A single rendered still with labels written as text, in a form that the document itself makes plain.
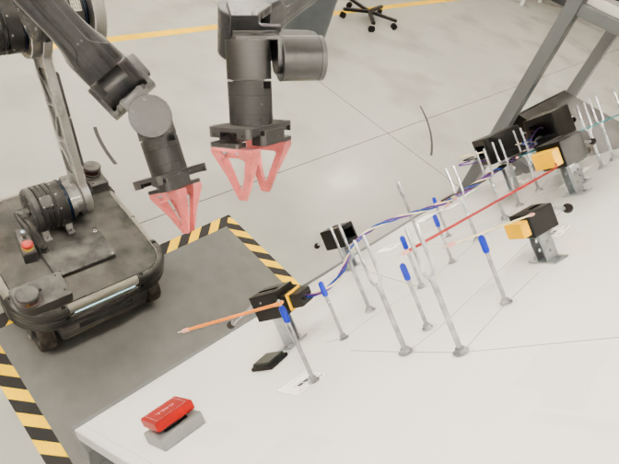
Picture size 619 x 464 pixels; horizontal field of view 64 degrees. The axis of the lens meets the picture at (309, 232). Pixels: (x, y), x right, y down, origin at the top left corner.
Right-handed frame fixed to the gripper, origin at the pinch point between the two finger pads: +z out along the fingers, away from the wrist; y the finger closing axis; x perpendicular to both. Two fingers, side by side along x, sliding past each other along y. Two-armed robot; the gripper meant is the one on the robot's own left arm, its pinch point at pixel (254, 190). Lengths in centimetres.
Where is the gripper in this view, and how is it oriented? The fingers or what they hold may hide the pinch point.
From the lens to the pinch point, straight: 69.7
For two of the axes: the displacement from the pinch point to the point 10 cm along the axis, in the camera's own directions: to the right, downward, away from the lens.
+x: -8.7, -1.6, 4.6
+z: 0.1, 9.4, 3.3
